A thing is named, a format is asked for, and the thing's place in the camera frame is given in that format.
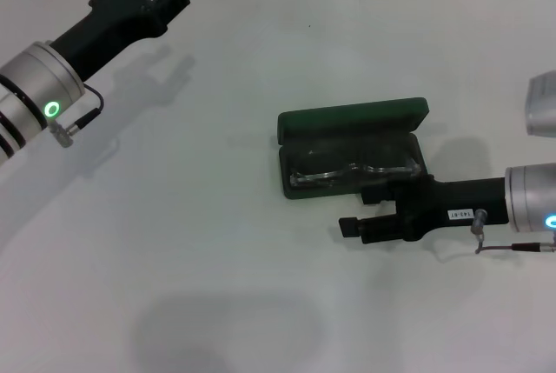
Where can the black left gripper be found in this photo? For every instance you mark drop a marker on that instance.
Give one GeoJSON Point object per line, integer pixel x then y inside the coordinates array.
{"type": "Point", "coordinates": [104, 25]}

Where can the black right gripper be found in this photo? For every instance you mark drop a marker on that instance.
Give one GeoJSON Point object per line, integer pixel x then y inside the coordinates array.
{"type": "Point", "coordinates": [452, 208]}

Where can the clear white glasses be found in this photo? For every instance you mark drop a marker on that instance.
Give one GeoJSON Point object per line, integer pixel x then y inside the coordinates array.
{"type": "Point", "coordinates": [347, 173]}

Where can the green glasses case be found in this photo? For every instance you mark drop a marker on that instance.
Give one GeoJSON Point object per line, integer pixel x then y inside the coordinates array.
{"type": "Point", "coordinates": [347, 129]}

